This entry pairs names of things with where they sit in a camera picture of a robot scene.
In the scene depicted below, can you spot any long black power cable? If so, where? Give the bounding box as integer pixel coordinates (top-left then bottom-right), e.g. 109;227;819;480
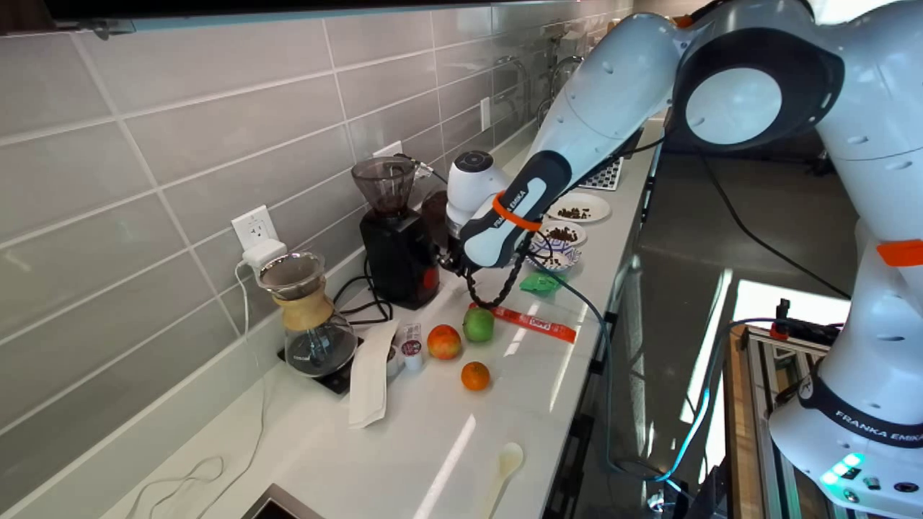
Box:
519;250;617;371

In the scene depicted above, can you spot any black coffee scale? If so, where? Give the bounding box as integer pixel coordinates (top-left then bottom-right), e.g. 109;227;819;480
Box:
276;340;408;398

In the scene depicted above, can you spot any black white checkerboard card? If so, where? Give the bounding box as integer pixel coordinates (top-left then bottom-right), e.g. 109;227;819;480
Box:
578;156;628;195

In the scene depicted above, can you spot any black coffee grinder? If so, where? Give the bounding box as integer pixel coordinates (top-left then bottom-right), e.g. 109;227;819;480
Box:
350;153;444;310

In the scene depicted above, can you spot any white outlet with charger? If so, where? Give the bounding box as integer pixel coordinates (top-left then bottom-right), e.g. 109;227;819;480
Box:
230;201;289;277

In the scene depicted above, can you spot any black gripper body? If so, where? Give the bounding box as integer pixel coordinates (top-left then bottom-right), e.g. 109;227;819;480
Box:
441;215;474;277

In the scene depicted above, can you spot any small white creamer pod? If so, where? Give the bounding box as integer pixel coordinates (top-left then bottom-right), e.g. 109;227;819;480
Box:
399;326;426;374

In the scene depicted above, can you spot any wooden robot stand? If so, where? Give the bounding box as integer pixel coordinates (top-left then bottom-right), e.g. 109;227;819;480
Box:
724;315;849;519

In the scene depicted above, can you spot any thin blue cable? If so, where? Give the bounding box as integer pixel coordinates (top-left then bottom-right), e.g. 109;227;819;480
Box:
656;378;721;486

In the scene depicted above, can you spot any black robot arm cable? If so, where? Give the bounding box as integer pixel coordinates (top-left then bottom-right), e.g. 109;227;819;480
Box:
461;131;855;310

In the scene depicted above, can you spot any orange red strip packet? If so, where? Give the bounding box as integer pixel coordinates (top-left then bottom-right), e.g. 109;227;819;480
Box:
486;302;579;346

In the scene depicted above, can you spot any blue patterned paper bowl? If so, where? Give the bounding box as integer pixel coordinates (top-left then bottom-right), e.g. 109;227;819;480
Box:
526;234;585;277

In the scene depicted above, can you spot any green apple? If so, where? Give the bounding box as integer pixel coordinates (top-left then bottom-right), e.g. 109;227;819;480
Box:
461;302;499;346

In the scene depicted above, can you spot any red black clamp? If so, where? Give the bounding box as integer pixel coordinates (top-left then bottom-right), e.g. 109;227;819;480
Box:
765;296;846;351

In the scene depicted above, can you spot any glass pour-over carafe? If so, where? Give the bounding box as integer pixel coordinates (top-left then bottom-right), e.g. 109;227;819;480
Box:
258;250;360;379

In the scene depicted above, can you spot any thin white cable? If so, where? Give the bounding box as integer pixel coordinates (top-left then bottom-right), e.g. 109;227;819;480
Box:
125;263;282;519

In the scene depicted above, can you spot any white plastic spoon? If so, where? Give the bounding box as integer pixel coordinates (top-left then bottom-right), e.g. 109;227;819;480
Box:
486;439;527;519

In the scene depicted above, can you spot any white paper filter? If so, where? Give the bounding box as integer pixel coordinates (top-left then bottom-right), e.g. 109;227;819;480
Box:
343;317;402;433

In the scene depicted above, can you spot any red orange peach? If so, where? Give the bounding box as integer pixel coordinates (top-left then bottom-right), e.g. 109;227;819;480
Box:
425;322;468;364

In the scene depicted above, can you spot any green cloth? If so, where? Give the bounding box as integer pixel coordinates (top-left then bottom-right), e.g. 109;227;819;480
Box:
519;268;568;300

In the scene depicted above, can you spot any small orange fruit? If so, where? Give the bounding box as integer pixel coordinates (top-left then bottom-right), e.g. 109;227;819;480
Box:
458;361;494;394

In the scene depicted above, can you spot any white paper plate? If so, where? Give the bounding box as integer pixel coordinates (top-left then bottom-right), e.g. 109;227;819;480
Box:
545;189;615;227
539;215;591;250

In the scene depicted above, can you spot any black coiled cable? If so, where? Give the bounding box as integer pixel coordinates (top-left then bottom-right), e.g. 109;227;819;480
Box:
330;270;399;328

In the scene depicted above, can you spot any dark upper cabinet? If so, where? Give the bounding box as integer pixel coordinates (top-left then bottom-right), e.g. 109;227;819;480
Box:
0;0;617;39

